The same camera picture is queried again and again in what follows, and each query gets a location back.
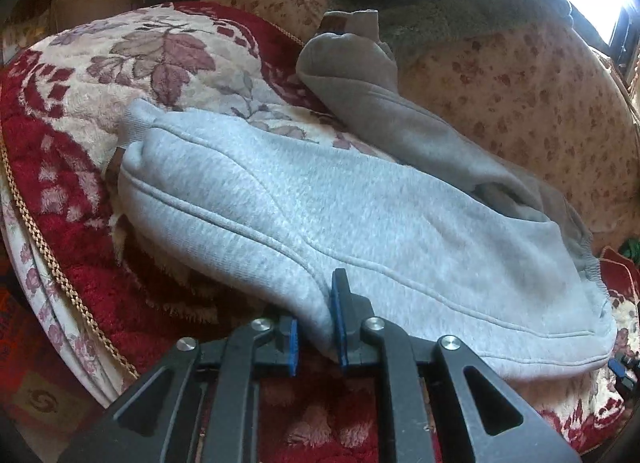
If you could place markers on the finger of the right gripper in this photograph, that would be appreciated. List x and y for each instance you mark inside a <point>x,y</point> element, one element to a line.
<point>626,375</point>

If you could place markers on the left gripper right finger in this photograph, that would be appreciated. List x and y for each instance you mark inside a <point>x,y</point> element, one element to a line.
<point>437,401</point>

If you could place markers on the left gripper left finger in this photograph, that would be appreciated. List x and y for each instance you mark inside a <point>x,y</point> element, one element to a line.
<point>200,403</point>

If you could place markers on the light grey sweatpants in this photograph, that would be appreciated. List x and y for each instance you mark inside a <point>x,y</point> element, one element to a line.
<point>442,236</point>

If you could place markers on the red floral plush blanket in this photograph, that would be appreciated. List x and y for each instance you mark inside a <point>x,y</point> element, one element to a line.
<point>108,304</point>

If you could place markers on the beige floral quilt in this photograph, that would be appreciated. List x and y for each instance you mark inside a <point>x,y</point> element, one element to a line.
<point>537,96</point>

